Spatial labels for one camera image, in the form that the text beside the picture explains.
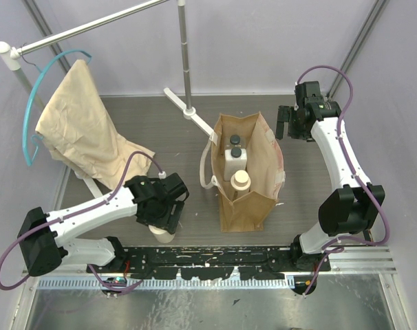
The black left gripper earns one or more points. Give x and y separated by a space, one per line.
172 218

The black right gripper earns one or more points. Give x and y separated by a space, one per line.
285 113

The beige bottle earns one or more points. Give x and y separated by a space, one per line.
161 235
240 184

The brown canvas tote bag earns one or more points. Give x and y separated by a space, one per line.
265 166

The white bottle with dark cap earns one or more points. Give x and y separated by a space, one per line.
235 160

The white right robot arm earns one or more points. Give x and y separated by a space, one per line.
351 207

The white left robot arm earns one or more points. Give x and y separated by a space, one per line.
55 238

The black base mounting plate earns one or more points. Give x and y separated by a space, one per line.
210 263

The beige cloth garment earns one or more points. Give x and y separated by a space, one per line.
78 131

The metal clothes rack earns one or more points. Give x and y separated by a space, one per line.
135 55

